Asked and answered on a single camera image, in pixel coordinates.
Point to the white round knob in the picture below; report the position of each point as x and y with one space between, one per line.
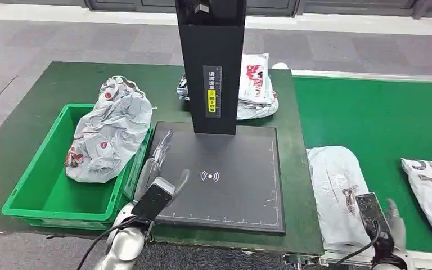
280 66

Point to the dark green table mat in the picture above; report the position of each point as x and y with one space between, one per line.
59 82

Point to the pale grey parcel bag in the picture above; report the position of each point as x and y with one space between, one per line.
335 186

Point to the grey parcel bag red dots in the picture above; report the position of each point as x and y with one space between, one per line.
108 134

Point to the black yellow column label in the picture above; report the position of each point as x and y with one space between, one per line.
212 91

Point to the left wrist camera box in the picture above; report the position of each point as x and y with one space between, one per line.
152 199

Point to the green plastic crate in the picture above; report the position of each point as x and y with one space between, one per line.
52 197

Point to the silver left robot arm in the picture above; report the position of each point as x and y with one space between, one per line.
126 242

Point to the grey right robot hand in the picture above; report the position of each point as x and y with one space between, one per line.
399 233

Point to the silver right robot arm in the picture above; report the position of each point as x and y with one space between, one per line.
391 264

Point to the black scanner column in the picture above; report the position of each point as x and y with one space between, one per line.
212 56

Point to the metal conveyor bracket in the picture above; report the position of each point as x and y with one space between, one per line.
301 261

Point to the white parcel bag red print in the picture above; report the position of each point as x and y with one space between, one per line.
257 82

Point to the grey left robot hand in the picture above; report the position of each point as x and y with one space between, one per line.
152 167

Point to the grey crumpled parcel bag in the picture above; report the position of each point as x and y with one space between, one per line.
257 110

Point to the black scanner base plate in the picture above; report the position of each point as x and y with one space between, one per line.
231 193

